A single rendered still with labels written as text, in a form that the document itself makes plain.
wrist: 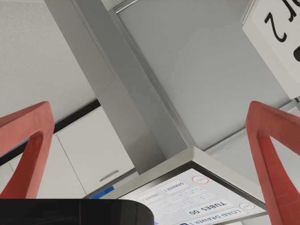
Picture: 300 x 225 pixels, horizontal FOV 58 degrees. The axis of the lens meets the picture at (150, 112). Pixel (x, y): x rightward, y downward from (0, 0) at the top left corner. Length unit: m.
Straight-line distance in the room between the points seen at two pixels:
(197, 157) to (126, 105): 0.34
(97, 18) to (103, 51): 0.14
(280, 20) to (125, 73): 0.64
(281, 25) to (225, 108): 1.20
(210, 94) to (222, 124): 0.17
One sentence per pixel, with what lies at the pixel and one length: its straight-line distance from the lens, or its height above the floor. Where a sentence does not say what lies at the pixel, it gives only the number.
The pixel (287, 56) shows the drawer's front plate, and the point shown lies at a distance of 0.39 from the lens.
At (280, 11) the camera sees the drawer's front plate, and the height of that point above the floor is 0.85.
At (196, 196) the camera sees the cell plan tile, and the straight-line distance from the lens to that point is 0.79.
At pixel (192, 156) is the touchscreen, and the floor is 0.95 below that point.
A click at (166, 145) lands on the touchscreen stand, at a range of 0.86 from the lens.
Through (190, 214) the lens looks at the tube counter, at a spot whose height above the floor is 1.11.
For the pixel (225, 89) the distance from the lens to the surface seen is 1.56.
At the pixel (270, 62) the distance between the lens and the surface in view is 0.48.
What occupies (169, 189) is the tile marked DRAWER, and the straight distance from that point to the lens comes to 0.78.
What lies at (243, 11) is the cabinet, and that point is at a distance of 0.47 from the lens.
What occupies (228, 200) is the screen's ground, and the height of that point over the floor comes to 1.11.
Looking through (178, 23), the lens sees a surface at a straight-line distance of 1.67.
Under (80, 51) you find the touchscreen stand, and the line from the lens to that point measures 1.04.
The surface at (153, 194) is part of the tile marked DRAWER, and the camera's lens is 0.82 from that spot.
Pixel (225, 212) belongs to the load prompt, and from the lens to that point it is 0.87.
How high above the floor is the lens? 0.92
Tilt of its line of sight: 10 degrees down
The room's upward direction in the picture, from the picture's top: 150 degrees clockwise
